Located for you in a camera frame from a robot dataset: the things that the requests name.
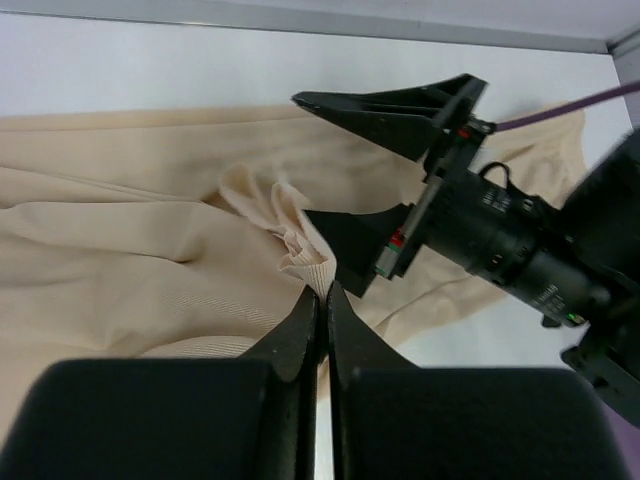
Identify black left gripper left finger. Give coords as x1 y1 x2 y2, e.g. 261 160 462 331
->
1 290 320 479

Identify beige trousers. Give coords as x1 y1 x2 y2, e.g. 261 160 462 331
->
0 99 589 359

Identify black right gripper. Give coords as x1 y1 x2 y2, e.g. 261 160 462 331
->
291 74 613 320

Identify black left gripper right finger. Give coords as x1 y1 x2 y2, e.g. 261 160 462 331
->
327 283 629 479

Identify aluminium table edge rail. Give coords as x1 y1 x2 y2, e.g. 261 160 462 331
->
1 1 611 55

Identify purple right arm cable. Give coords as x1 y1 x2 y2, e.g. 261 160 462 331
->
492 79 640 132

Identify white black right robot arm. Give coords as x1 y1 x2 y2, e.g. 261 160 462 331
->
293 74 639 424

